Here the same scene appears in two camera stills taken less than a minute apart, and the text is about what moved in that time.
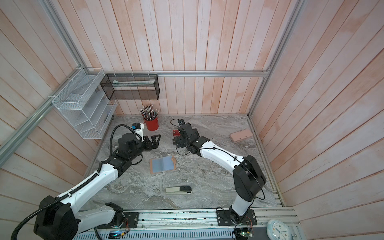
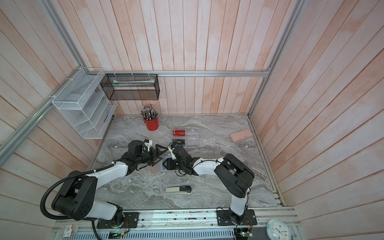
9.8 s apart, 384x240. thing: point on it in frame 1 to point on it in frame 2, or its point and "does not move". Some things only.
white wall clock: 277,230 does not move
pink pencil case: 238,136 does not move
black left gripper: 155,144 to 153,163
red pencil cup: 152,125 does not move
